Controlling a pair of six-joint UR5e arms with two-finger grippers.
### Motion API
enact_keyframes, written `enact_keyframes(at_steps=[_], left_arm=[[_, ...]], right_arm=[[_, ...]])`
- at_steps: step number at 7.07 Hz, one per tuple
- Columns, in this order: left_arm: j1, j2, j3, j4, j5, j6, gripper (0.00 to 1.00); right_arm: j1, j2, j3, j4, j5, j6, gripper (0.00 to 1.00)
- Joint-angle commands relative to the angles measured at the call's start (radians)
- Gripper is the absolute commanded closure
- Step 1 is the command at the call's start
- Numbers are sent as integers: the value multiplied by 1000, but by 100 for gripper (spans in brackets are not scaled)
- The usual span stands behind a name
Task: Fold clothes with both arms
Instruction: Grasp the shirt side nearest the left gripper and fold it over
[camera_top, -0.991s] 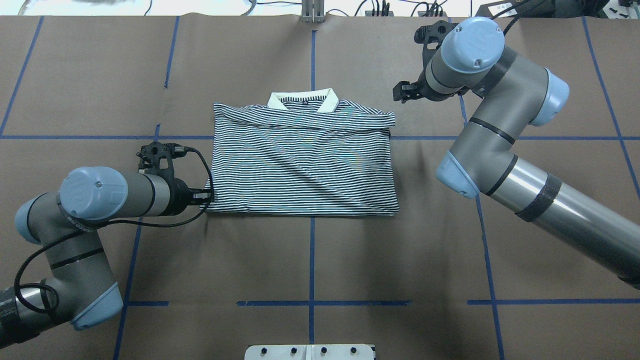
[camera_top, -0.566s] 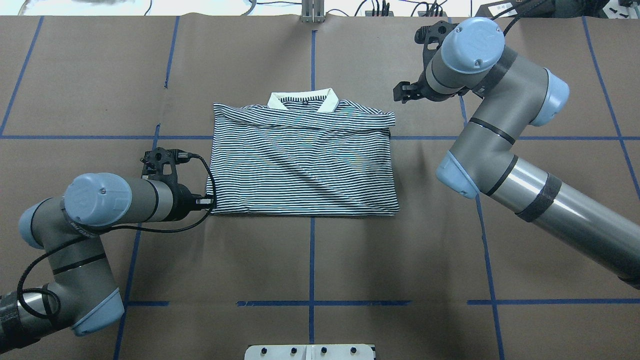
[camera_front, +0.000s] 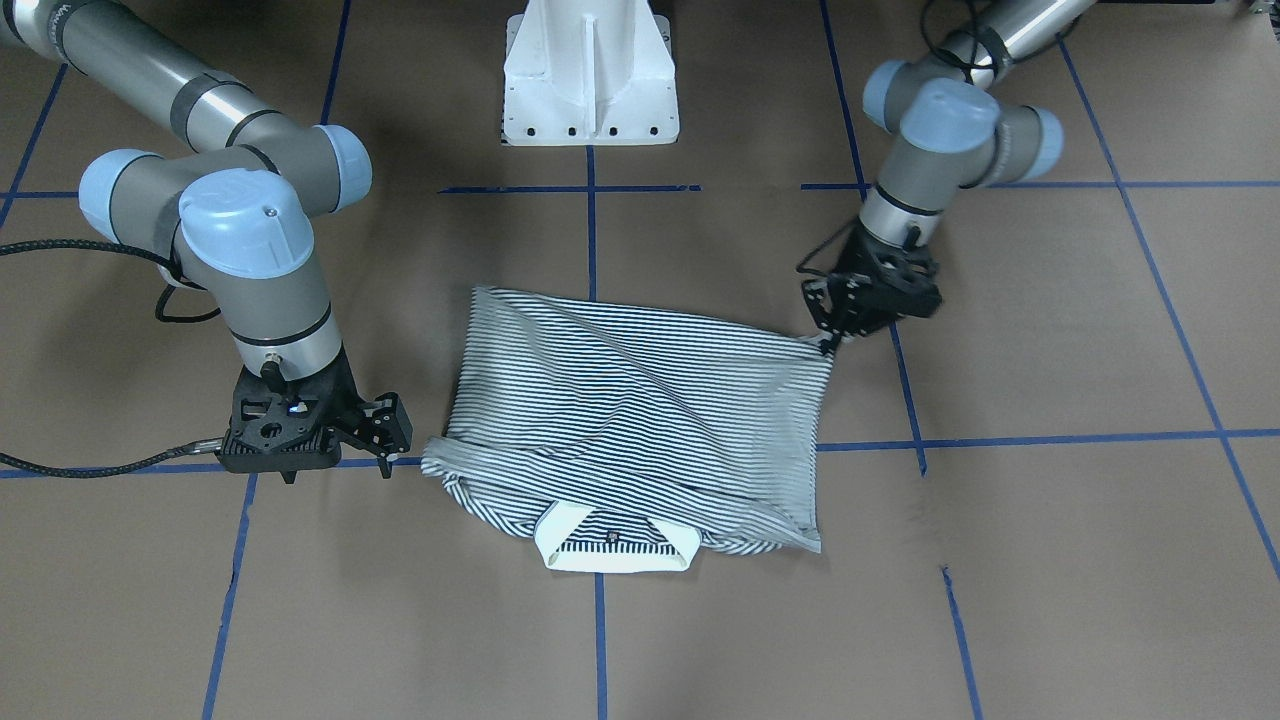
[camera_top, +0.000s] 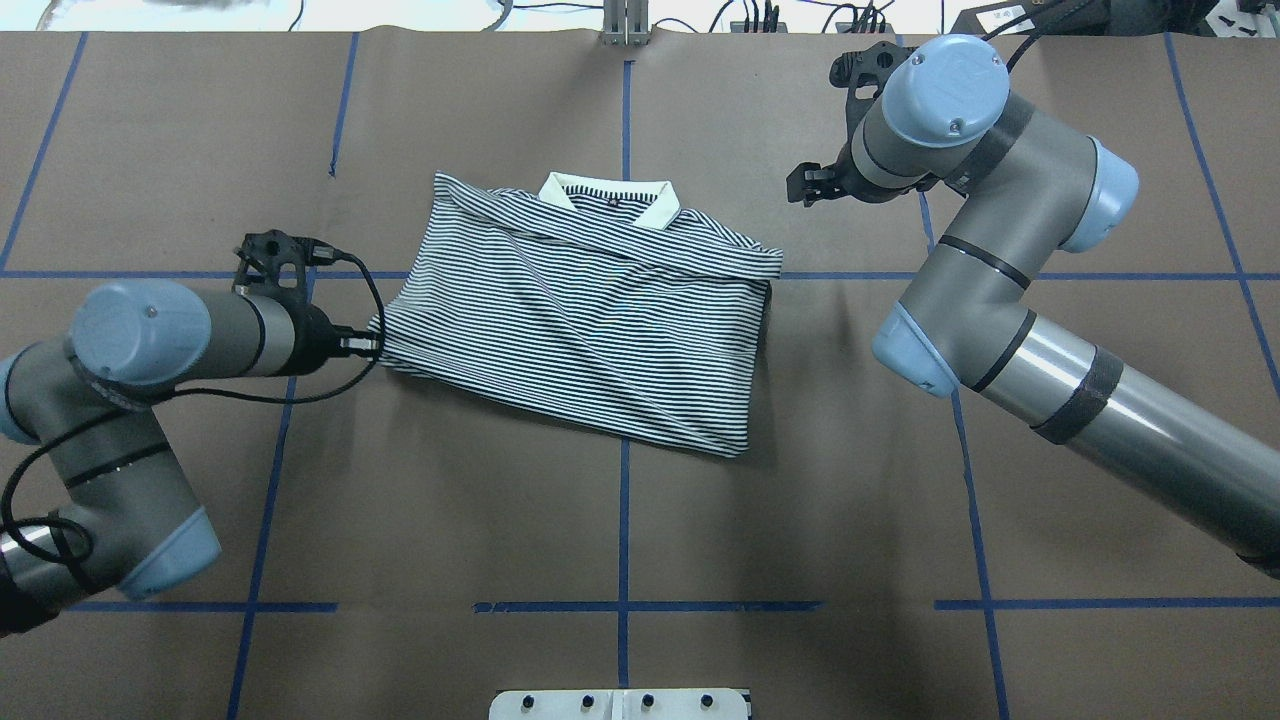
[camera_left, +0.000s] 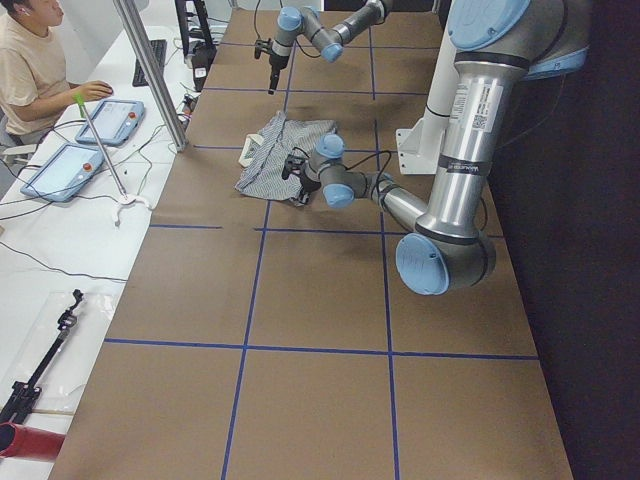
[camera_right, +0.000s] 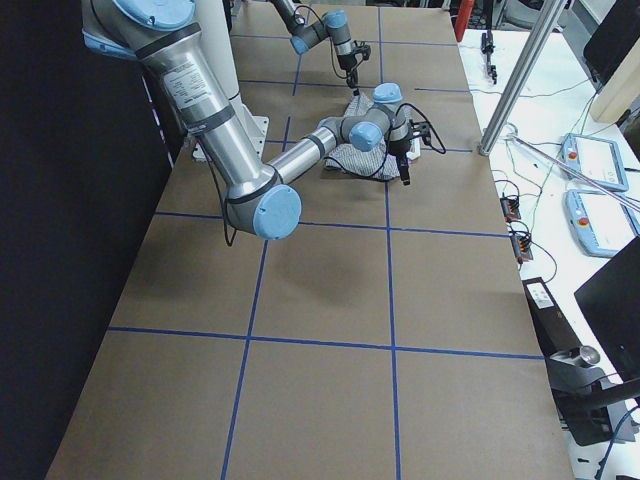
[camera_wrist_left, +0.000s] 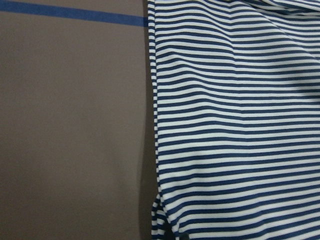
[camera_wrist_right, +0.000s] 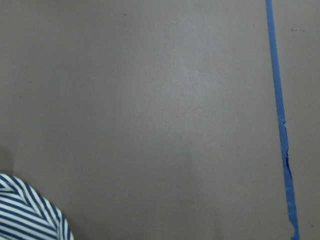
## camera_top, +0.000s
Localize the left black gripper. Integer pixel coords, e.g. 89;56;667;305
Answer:
291;305;383;375

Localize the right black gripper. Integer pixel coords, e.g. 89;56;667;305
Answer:
786;150;870;208

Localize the black desktop box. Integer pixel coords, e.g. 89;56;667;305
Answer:
945;1;1111;37

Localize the aluminium frame post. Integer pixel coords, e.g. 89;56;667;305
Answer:
599;0;652;47

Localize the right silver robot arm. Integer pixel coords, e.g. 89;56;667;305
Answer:
786;35;1279;578

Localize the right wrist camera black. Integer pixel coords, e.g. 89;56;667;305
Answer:
828;41;918;136

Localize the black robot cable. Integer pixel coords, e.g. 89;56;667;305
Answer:
0;255;389;601

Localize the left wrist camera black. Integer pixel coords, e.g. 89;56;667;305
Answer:
232;229;342;302

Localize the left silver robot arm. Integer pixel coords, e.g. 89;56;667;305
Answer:
3;279;387;635

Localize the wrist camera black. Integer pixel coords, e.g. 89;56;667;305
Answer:
232;229;342;302
828;41;918;136

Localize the striped polo shirt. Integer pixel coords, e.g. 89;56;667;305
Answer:
381;172;785;457

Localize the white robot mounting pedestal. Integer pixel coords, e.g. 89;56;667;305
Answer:
488;687;755;719

